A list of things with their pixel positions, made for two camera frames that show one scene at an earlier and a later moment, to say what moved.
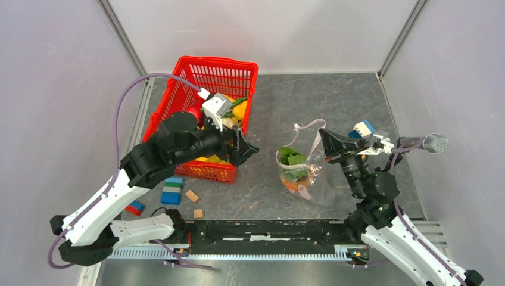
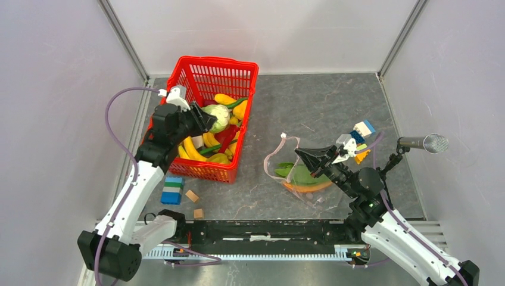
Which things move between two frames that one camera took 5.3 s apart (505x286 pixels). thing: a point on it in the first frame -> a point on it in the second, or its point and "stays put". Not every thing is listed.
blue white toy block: (361, 129) stays put
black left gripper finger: (244, 151) -> (203, 121)
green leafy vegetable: (289, 157) -> (299, 174)
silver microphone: (432, 143) stays put
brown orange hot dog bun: (294, 184) -> (310, 187)
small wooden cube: (198, 213) stays put
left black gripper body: (212, 140) -> (187, 126)
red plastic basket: (209, 75) stays put
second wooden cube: (192, 196) stays put
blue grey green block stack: (171, 194) stays put
